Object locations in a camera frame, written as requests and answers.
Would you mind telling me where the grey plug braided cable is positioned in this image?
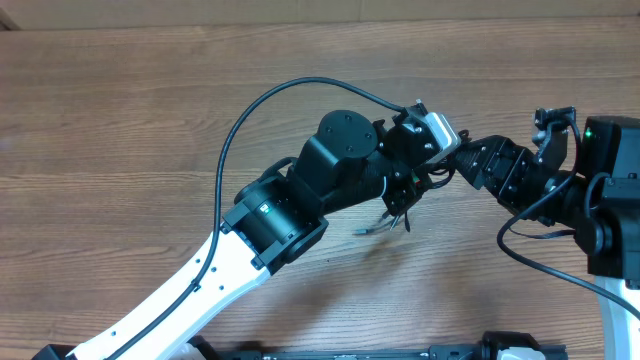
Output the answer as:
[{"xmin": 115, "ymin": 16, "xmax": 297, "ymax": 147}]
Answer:
[{"xmin": 352, "ymin": 215, "xmax": 396, "ymax": 236}]

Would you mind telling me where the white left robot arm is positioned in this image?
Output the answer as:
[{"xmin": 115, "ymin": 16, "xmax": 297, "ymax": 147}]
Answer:
[{"xmin": 39, "ymin": 105, "xmax": 460, "ymax": 360}]

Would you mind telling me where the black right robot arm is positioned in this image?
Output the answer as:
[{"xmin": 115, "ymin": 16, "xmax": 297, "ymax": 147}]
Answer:
[{"xmin": 452, "ymin": 107, "xmax": 639, "ymax": 359}]

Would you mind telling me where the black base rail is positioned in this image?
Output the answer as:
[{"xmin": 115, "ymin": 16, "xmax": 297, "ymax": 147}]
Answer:
[{"xmin": 174, "ymin": 331, "xmax": 569, "ymax": 360}]

